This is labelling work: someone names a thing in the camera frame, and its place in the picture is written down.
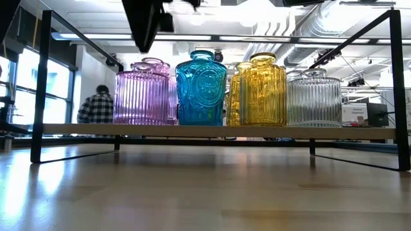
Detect wooden shelf with black frame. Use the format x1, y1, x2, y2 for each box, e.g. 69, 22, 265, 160
30, 8, 411, 173

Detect yellow hanging strap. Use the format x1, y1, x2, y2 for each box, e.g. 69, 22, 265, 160
32, 6, 41, 49

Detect black monitor back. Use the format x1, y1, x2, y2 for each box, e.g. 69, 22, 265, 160
367, 102, 390, 128

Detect person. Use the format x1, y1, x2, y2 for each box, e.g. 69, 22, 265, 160
76, 84, 115, 124

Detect black aluminium table frame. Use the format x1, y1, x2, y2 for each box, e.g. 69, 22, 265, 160
0, 119, 411, 154

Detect wide pink ribbed glass vase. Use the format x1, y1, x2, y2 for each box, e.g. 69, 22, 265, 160
112, 62, 171, 126

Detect wide clear ribbed glass vase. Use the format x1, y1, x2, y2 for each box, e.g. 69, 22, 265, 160
286, 67, 343, 128

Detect white equipment sign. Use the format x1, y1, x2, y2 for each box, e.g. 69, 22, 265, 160
341, 103, 369, 123

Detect overhead beam with light strips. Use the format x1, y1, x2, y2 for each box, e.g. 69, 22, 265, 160
51, 31, 411, 45

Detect bright window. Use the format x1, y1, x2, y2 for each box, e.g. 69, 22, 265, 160
0, 47, 76, 137

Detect wide yellow ribbed glass vase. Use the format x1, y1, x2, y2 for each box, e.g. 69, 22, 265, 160
239, 52, 288, 127

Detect white ceiling conduit pipes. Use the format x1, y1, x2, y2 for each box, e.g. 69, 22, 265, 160
239, 12, 296, 64

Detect slim pink ribbed glass vase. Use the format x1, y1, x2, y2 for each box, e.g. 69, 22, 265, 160
162, 61, 179, 126

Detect teal medallion embossed glass vase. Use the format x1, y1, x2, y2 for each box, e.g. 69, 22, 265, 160
175, 49, 229, 127

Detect silver ventilation duct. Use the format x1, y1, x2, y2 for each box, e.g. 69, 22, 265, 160
282, 0, 375, 67

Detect black ceiling track lights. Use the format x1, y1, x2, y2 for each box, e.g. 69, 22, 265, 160
316, 47, 342, 67

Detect white ceiling air duct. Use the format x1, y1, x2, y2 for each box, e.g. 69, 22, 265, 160
172, 41, 193, 65

